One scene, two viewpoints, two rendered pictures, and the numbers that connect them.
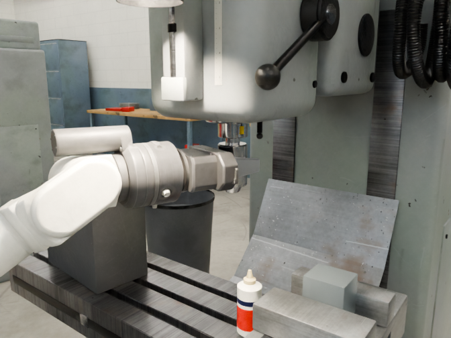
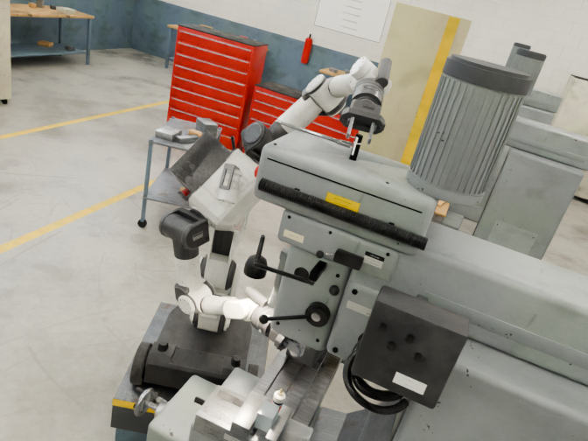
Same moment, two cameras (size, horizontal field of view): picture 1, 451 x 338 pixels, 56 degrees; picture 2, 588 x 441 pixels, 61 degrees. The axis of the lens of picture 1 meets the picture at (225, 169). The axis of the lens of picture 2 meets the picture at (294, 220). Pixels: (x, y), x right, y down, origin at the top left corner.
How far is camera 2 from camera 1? 150 cm
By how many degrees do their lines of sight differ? 65
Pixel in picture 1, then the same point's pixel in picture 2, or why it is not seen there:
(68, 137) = (248, 291)
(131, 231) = not seen: hidden behind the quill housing
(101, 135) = (255, 297)
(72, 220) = (229, 314)
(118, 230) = not seen: hidden behind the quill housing
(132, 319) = (270, 370)
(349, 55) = (346, 343)
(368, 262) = not seen: outside the picture
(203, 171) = (272, 334)
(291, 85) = (297, 331)
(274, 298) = (257, 396)
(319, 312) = (250, 410)
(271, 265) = (353, 425)
